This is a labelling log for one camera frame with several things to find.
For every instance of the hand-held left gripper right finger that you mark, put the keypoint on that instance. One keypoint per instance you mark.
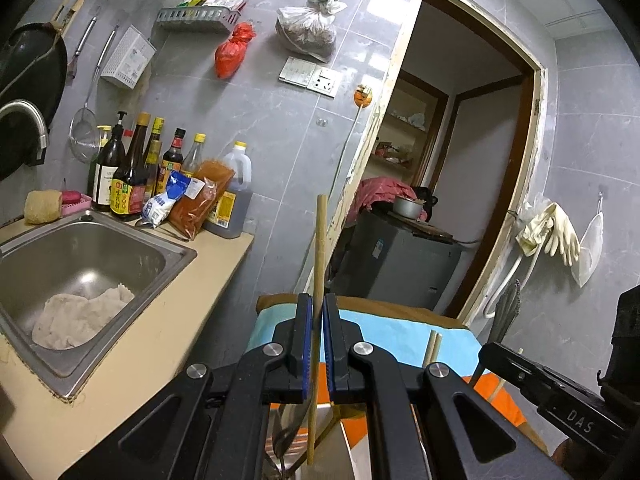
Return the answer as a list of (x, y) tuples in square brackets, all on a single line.
[(330, 355)]

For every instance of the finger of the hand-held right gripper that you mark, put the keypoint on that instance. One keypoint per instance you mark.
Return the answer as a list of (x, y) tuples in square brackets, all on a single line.
[(515, 370), (506, 310)]

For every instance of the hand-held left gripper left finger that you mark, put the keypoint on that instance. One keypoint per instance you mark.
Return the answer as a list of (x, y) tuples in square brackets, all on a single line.
[(303, 355)]

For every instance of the metal spoon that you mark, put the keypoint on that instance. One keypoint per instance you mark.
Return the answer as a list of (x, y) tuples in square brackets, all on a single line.
[(290, 435)]

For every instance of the white plastic utensil holder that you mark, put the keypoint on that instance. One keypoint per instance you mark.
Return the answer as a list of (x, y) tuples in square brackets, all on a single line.
[(350, 455)]

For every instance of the person's right hand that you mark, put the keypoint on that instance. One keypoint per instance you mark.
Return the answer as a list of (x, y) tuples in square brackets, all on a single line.
[(575, 460)]

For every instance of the striped blanket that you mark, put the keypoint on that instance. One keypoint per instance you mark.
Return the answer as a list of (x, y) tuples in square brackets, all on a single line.
[(390, 335)]

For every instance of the cream rubber glove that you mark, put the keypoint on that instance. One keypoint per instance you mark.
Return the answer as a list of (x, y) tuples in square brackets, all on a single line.
[(562, 235), (531, 230)]

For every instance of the white mesh strainer bag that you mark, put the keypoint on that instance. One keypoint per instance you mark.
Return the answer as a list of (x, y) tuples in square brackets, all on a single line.
[(587, 250)]

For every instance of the wooden cutting board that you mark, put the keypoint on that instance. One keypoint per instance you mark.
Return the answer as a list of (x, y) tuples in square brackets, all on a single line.
[(430, 230)]

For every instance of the grey cabinet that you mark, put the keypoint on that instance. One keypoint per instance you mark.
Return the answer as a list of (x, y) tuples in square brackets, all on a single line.
[(400, 260)]

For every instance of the black bag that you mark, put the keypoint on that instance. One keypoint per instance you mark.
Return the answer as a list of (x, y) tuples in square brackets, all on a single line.
[(430, 197)]

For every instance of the metal pot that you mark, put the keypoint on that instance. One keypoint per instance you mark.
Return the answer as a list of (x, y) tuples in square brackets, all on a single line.
[(406, 207)]

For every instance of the pink cloth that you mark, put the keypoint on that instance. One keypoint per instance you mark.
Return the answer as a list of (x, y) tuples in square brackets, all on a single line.
[(380, 190)]

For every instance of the dark oil jug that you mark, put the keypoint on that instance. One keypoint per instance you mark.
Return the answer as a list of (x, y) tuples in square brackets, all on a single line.
[(232, 195)]

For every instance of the orange spice packet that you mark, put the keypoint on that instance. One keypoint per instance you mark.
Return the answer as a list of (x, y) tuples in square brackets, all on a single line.
[(200, 200)]

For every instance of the wooden shelf unit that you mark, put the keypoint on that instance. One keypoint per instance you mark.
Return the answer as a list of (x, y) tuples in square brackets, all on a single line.
[(437, 130)]

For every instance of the white blue packet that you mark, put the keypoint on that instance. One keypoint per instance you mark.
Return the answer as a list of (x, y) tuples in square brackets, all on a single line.
[(165, 200)]

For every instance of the clear yellow cap bottle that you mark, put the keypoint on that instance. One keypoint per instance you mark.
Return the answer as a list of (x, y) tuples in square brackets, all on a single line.
[(195, 157)]

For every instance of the steel sink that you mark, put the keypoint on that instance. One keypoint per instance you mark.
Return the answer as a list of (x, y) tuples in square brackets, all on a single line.
[(100, 255)]

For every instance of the white rag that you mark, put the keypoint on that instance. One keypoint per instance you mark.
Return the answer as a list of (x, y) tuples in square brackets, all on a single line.
[(80, 315)]

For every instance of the red label sauce bottle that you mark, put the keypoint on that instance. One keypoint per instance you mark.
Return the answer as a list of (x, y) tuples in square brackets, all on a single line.
[(172, 157)]

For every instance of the large soy sauce bottle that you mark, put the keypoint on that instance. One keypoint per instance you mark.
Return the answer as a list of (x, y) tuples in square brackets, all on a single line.
[(127, 190)]

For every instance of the yellow neck sauce bottle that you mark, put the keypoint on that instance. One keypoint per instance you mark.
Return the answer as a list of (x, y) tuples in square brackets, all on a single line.
[(154, 160)]

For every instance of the pink soap dish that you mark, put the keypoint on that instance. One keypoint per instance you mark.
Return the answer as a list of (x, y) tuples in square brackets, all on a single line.
[(72, 197)]

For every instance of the loofah sponge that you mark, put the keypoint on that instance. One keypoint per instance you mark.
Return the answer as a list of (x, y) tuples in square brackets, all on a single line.
[(44, 207)]

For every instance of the metal skimmer strainer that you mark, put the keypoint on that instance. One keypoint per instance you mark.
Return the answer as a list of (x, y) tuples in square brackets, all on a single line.
[(85, 135)]

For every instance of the red plastic bag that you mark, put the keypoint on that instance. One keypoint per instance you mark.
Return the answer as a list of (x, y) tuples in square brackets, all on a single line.
[(232, 52)]

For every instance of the clear plastic bag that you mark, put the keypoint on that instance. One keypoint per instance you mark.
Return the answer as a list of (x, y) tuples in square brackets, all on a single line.
[(305, 30)]

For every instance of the red snack packet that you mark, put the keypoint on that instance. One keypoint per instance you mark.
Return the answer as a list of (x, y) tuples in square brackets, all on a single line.
[(227, 0)]

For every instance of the steel faucet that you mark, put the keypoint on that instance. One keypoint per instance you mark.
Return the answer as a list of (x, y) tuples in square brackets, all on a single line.
[(30, 110)]

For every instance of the metal spatula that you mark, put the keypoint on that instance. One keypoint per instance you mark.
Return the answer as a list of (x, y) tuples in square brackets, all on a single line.
[(82, 42)]

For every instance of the black wok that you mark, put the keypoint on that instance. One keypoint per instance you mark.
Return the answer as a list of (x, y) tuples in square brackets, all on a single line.
[(30, 65)]

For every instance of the wooden door frame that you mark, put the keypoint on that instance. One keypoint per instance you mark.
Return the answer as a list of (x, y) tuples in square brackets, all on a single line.
[(363, 160)]

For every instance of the orange wall hook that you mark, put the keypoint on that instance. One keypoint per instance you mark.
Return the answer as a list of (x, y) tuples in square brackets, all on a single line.
[(363, 96)]

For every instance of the white wall socket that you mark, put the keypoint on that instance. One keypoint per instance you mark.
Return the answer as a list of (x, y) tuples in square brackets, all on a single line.
[(325, 81)]

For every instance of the white wall switch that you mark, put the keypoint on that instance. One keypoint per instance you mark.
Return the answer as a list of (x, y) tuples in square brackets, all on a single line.
[(297, 71)]

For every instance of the grey wall shelf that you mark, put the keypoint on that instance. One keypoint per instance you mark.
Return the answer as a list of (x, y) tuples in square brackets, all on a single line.
[(195, 17)]

